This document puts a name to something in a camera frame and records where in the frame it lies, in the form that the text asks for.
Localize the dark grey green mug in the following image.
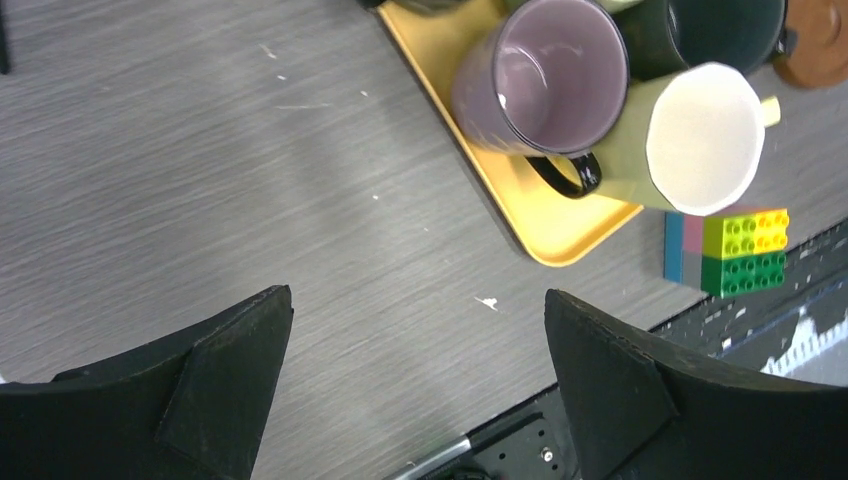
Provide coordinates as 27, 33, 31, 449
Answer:
612, 0, 798, 81

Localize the black microphone tripod stand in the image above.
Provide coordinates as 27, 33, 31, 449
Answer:
0, 5, 12, 75

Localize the purple mug black handle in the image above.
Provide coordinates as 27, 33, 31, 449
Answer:
451, 0, 629, 199

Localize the colourful toy brick block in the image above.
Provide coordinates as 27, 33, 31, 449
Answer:
664, 205, 790, 298

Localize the yellow plastic tray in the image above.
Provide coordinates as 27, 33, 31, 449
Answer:
376, 0, 643, 267

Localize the brown wooden coaster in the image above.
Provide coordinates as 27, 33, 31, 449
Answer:
773, 0, 847, 89

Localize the light green mug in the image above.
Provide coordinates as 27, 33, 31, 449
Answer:
596, 0, 642, 14

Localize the dark blue mug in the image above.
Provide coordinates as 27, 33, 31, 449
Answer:
357, 0, 466, 16

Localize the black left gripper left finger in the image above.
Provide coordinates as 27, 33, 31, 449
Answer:
1, 285, 293, 479

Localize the yellow-green faceted mug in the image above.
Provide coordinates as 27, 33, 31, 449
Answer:
592, 62, 781, 216

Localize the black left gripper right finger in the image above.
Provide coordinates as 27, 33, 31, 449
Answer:
544, 289, 847, 479

